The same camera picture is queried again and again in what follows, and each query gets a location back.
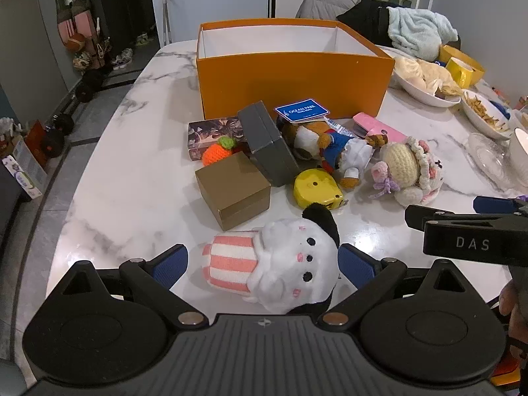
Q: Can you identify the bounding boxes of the dark patterned box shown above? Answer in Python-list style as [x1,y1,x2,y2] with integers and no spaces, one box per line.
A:
[187,116,248,161]

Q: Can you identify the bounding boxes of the pink case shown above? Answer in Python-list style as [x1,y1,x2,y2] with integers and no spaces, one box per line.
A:
[352,113,409,146]

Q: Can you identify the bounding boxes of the person's right hand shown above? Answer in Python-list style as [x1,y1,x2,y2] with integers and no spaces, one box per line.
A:
[497,278,528,359]

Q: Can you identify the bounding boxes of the black cabinet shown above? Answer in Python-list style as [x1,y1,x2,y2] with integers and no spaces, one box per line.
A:
[88,0,155,62]

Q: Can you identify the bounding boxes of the yellow tape measure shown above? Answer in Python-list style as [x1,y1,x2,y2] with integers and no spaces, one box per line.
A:
[293,168,348,210]

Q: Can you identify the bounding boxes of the grey box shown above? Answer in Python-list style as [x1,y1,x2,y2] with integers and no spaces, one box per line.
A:
[237,101,300,187]

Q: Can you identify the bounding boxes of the yellow box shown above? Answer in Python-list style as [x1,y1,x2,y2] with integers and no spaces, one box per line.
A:
[438,44,486,83]

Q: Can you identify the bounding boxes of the bear plush with blue tag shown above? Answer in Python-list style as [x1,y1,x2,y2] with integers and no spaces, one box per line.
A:
[274,98,388,190]

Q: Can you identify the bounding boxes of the brown cardboard box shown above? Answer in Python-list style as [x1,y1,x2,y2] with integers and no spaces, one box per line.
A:
[195,151,272,232]

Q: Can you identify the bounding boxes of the black jacket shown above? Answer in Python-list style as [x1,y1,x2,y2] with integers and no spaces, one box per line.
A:
[336,0,397,48]

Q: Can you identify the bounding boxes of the white plush with striped body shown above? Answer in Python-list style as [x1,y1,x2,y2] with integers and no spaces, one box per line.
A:
[201,202,341,315]

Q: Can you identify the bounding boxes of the white cup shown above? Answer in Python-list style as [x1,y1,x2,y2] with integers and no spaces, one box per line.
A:
[508,128,528,186]

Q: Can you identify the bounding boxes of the white plate with peels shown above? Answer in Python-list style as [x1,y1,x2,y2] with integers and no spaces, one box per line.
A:
[460,89,512,140]

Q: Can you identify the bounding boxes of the grey mop handle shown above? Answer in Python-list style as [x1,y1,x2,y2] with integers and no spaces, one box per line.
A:
[161,0,172,46]

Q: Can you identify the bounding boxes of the cream crochet sheep doll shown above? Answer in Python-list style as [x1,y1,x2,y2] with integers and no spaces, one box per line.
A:
[368,136,446,207]

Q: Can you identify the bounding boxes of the black dumbbell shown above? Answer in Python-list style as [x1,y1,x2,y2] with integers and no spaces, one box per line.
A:
[74,68,108,103]
[41,113,76,158]

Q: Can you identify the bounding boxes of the orange cardboard box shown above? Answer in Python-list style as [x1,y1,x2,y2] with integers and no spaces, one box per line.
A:
[195,18,396,121]

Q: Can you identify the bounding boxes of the white vanity cabinet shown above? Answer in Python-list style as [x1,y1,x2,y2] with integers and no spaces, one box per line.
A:
[268,0,318,19]

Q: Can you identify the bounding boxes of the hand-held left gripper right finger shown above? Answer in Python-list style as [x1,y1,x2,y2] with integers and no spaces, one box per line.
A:
[318,243,467,330]

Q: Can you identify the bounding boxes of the light blue fleece blanket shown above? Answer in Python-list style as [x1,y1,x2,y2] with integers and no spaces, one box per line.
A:
[387,6,459,62]

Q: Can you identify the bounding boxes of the red carton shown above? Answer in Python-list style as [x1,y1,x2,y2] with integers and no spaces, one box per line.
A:
[25,120,46,149]

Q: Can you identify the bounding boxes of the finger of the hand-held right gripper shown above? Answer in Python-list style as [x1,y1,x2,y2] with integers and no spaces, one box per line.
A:
[473,195,528,215]
[404,204,513,232]

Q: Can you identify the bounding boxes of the white printed carton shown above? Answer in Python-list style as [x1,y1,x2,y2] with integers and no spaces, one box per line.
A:
[2,154,48,201]

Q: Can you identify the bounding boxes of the white bowl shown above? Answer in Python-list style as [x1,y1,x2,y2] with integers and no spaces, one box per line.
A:
[390,66,463,108]

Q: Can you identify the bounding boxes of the orange crochet fruit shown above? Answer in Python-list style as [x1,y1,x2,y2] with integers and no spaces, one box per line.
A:
[201,136,239,166]

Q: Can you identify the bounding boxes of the clear glass dish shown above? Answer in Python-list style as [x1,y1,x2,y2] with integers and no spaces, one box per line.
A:
[467,133,512,182]

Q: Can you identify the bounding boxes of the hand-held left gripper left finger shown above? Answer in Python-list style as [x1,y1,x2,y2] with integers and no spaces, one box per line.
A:
[62,244,209,330]

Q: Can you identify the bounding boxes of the pair of white sneakers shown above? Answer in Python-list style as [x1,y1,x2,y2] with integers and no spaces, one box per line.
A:
[111,48,133,70]

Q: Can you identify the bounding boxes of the basketball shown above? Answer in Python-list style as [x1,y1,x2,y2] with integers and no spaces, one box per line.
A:
[65,33,86,53]

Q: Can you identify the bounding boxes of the yellow mug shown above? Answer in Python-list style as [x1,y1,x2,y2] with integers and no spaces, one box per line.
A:
[445,57,475,89]

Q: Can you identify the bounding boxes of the grey padded jacket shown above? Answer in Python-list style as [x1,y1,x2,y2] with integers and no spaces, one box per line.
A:
[295,0,372,20]

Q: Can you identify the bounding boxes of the pink bag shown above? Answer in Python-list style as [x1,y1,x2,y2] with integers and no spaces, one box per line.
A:
[58,10,89,46]

